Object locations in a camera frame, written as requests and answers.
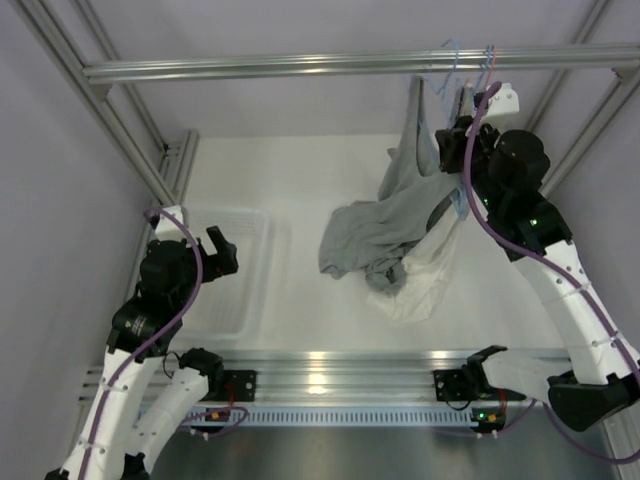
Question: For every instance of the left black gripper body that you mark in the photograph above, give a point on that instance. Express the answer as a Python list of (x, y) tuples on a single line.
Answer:
[(214, 266)]

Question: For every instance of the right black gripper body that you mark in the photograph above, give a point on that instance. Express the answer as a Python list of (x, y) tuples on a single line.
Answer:
[(455, 157)]

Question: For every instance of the light blue wire hanger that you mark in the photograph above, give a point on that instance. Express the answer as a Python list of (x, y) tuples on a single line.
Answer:
[(446, 94)]

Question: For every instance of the grey tank top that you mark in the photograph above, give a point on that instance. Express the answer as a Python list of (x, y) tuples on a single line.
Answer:
[(373, 237)]

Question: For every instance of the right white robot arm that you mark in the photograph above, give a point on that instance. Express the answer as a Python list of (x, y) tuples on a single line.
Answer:
[(502, 173)]

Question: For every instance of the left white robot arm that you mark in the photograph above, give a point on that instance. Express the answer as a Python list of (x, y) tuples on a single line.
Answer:
[(118, 440)]

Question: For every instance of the white tank top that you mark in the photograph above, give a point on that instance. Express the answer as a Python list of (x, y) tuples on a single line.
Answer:
[(429, 269)]

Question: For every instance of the white plastic basket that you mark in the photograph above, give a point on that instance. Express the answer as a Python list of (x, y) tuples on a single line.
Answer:
[(226, 309)]

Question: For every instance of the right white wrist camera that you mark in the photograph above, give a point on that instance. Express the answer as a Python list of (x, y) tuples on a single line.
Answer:
[(503, 104)]

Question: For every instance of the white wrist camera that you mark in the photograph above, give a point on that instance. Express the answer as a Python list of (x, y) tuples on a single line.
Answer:
[(503, 104), (170, 223)]

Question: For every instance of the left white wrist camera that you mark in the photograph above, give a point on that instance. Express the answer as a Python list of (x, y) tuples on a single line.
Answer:
[(170, 223)]

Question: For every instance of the pink wire hanger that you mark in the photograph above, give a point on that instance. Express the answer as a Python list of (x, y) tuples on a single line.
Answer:
[(495, 62)]

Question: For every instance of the left aluminium frame post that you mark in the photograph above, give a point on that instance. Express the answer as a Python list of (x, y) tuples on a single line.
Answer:
[(166, 168)]

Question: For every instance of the aluminium frame post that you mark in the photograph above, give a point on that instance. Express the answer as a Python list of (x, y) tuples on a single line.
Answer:
[(166, 168), (579, 106)]

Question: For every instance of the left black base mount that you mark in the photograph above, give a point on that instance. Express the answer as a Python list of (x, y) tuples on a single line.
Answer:
[(238, 386)]

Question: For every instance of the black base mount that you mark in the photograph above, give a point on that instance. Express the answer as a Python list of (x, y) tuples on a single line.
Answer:
[(238, 386), (453, 385)]

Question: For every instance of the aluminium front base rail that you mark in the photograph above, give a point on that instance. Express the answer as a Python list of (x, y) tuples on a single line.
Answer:
[(341, 378)]

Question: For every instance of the right aluminium frame post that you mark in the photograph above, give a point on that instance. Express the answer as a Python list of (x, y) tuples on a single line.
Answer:
[(579, 106)]

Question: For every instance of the aluminium hanging rail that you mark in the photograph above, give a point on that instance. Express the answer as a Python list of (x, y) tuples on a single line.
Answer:
[(555, 57)]

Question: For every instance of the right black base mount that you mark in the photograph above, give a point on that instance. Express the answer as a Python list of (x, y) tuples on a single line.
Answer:
[(453, 385)]

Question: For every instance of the slotted grey cable duct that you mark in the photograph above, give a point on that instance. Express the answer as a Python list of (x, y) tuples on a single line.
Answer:
[(260, 416)]

